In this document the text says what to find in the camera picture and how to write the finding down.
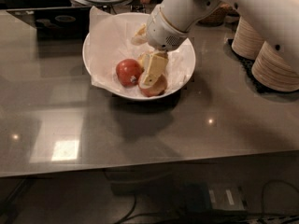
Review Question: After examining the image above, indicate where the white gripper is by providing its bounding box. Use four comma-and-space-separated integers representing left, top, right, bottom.
131, 5, 187, 86

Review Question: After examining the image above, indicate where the red apple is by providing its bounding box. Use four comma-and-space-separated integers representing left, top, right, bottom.
116, 59, 143, 87

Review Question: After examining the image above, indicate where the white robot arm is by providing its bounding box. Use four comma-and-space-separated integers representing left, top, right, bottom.
132, 0, 299, 72

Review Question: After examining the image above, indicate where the yellow-red apple back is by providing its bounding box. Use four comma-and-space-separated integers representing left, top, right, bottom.
137, 52, 150, 69

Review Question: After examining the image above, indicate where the yellow-red apple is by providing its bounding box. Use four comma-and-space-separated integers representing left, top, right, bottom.
137, 52, 150, 69
138, 75, 167, 97

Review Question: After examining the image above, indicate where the white bowl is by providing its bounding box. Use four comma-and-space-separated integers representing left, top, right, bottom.
81, 12, 197, 102

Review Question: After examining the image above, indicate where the yellow-red apple front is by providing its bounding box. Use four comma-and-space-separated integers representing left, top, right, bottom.
138, 75, 167, 97

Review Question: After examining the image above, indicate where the white tissue paper liner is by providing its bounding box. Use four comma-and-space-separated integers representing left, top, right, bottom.
88, 6, 191, 99

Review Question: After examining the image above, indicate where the glass jar of cereal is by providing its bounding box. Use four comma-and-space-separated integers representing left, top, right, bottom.
198, 4, 230, 26

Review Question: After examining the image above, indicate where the black laptop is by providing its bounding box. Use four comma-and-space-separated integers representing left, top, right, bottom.
7, 7, 91, 39

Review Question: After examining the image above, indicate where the far stack of paper bowls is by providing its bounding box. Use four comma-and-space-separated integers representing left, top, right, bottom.
232, 17, 264, 60

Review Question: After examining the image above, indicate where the stack of paper bowls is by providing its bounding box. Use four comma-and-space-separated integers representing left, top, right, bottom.
232, 17, 264, 60
251, 42, 299, 92

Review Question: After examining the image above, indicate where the black tray mat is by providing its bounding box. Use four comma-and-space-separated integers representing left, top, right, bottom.
227, 38, 281, 95

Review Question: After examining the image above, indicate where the near stack of paper bowls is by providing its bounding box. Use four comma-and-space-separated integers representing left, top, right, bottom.
251, 42, 299, 92

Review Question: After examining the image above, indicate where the black box under table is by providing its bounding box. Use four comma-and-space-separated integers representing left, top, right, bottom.
183, 183, 248, 216

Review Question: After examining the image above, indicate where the black cable on floor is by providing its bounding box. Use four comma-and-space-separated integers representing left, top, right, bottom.
112, 193, 138, 224

